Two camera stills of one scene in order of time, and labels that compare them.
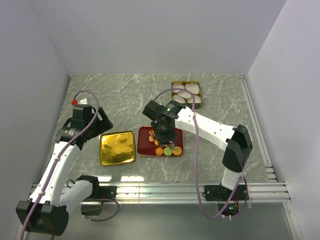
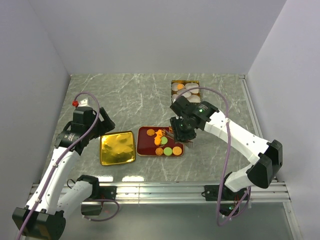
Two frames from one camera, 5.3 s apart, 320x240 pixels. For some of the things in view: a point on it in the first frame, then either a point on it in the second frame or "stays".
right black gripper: [162, 139] -> [179, 135]
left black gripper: [104, 124] stays
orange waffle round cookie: [177, 150] stays
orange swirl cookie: [159, 151] stays
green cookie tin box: [184, 97] stays
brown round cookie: [151, 138] -> [150, 132]
